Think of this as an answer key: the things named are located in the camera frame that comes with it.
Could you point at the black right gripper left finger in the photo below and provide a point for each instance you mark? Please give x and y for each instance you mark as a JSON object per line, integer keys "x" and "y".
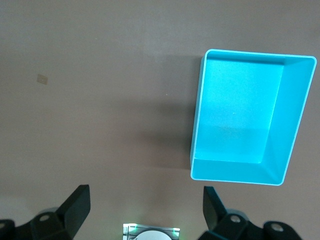
{"x": 75, "y": 212}

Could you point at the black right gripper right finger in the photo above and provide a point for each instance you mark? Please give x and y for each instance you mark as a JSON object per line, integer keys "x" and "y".
{"x": 215, "y": 212}

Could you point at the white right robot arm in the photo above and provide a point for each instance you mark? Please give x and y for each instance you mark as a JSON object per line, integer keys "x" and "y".
{"x": 153, "y": 236}

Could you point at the cyan plastic bin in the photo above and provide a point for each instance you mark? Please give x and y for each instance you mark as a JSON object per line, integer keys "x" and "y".
{"x": 237, "y": 112}

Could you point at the square brown tape patch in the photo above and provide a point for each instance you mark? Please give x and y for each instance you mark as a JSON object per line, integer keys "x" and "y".
{"x": 42, "y": 79}

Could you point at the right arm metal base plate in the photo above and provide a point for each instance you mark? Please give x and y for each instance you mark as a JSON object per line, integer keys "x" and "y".
{"x": 128, "y": 231}

